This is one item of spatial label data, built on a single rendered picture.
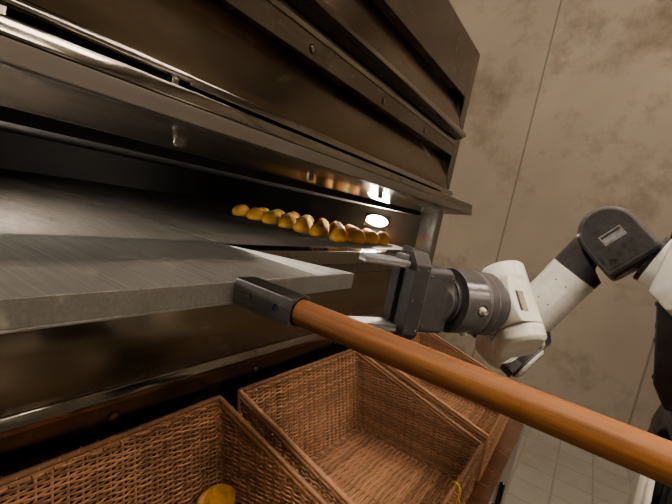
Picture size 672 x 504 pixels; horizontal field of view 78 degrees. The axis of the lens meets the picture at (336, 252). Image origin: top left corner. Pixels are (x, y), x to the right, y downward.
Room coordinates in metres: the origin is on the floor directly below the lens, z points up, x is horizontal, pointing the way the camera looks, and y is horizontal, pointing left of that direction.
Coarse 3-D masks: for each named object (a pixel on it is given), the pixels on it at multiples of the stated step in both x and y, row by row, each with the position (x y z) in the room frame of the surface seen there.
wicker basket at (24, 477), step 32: (192, 416) 0.80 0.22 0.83; (224, 416) 0.85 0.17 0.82; (96, 448) 0.64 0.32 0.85; (128, 448) 0.68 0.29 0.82; (160, 448) 0.73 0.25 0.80; (192, 448) 0.79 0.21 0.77; (224, 448) 0.84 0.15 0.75; (256, 448) 0.80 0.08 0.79; (0, 480) 0.52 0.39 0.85; (32, 480) 0.56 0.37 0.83; (64, 480) 0.59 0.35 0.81; (96, 480) 0.63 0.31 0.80; (128, 480) 0.68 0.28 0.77; (160, 480) 0.72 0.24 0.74; (192, 480) 0.78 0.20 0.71; (224, 480) 0.84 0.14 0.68; (256, 480) 0.79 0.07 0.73; (288, 480) 0.76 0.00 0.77
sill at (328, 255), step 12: (264, 252) 0.96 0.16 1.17; (276, 252) 0.99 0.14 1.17; (288, 252) 1.03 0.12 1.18; (300, 252) 1.07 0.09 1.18; (312, 252) 1.12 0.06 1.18; (324, 252) 1.17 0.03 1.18; (336, 252) 1.22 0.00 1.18; (348, 252) 1.28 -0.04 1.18; (360, 252) 1.35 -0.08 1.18; (372, 252) 1.42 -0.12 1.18; (384, 252) 1.51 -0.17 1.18; (396, 252) 1.60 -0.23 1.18; (324, 264) 1.19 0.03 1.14
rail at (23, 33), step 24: (0, 24) 0.39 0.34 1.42; (24, 24) 0.41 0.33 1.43; (48, 48) 0.43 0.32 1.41; (72, 48) 0.45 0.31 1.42; (120, 72) 0.49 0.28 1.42; (144, 72) 0.51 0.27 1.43; (168, 96) 0.54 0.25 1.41; (192, 96) 0.57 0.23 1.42; (240, 120) 0.65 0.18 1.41; (312, 144) 0.81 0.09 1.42; (432, 192) 1.39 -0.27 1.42
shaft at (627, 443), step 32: (320, 320) 0.42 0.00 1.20; (352, 320) 0.41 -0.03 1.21; (384, 352) 0.38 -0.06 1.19; (416, 352) 0.37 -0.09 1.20; (448, 384) 0.35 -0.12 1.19; (480, 384) 0.33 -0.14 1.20; (512, 384) 0.33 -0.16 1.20; (512, 416) 0.32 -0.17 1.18; (544, 416) 0.31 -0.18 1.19; (576, 416) 0.30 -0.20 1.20; (608, 448) 0.28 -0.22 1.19; (640, 448) 0.28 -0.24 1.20
